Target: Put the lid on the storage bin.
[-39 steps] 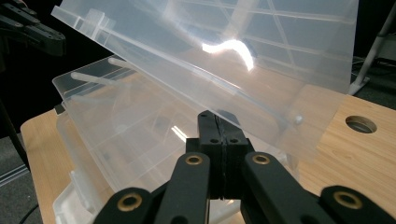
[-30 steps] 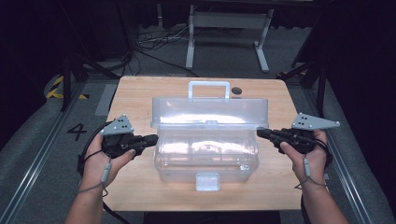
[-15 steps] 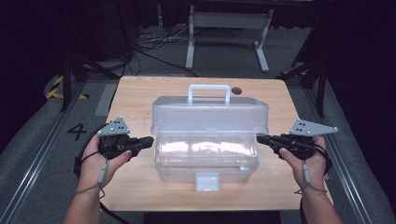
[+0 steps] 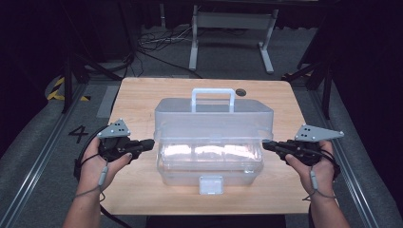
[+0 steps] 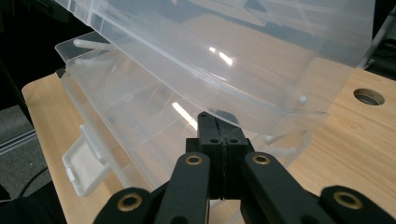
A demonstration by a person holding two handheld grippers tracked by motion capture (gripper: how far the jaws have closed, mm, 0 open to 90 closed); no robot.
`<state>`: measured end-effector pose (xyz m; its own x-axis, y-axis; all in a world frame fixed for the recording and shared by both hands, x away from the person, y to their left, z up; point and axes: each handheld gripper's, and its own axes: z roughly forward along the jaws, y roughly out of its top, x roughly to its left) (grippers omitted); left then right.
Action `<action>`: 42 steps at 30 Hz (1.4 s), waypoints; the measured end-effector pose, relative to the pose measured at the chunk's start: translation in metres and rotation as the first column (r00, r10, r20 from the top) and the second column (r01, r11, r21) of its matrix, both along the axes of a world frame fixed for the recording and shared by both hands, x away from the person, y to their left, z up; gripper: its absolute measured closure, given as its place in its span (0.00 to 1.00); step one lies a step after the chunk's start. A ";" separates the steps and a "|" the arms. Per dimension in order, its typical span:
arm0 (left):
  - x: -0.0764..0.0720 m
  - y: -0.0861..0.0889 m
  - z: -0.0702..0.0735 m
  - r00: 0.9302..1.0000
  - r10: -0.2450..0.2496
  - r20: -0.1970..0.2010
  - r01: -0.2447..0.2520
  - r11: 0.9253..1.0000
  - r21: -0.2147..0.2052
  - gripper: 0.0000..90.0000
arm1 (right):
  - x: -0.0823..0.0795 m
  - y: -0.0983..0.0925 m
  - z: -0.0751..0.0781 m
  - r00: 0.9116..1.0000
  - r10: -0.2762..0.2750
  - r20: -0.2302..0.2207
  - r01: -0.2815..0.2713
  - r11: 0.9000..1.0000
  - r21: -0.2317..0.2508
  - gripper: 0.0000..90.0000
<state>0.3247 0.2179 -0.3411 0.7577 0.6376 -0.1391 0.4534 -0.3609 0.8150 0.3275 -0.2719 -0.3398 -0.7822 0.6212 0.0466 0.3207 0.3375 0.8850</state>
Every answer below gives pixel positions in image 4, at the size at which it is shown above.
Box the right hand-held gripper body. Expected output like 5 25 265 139
278 123 345 167

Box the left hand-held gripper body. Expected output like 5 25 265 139
96 118 144 162

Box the clear plastic storage box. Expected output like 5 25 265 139
153 87 275 196

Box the person's right hand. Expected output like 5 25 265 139
284 140 337 199

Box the person's left hand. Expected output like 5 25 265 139
76 137 133 194

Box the black metal stand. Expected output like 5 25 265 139
280 55 335 121
61 51 124 114

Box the yellow black hazard tape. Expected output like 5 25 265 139
46 76 91 103

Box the person's dark clothing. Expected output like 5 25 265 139
145 215 287 228

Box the grey wrist strap cord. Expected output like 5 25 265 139
301 168 337 202
72 164 109 202

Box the tangle of floor cables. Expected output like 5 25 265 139
136 25 203 80

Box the grey metal table frame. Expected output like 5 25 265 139
188 4 279 75

